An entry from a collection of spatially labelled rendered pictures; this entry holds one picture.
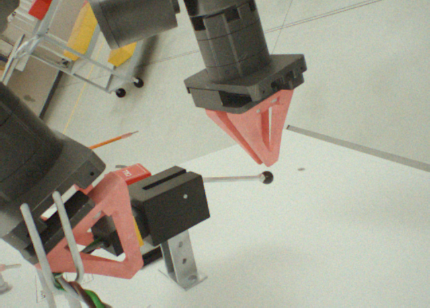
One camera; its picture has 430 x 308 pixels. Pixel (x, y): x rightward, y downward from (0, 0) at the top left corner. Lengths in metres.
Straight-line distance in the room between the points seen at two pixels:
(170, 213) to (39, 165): 0.12
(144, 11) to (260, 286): 0.23
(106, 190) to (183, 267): 0.14
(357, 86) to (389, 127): 0.29
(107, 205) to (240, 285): 0.15
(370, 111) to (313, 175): 1.34
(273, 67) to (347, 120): 1.57
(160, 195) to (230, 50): 0.13
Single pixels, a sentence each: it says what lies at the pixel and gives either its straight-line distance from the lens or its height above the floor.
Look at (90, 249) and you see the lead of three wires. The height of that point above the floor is 1.19.
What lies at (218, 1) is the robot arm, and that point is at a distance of 0.36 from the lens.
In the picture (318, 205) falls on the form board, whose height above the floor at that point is 0.97.
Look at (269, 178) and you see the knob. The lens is 0.43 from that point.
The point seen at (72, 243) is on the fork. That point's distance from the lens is 0.26.
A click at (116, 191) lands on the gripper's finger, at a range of 0.27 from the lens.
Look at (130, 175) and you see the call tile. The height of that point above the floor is 1.10.
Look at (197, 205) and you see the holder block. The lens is 0.36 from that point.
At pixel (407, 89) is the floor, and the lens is 1.83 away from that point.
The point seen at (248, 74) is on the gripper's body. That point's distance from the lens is 0.37.
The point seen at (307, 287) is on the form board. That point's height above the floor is 1.04.
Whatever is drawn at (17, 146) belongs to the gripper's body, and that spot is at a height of 1.27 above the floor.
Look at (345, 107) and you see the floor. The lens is 1.97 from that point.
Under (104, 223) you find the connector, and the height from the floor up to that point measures 1.18.
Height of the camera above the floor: 1.31
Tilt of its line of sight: 30 degrees down
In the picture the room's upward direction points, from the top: 64 degrees counter-clockwise
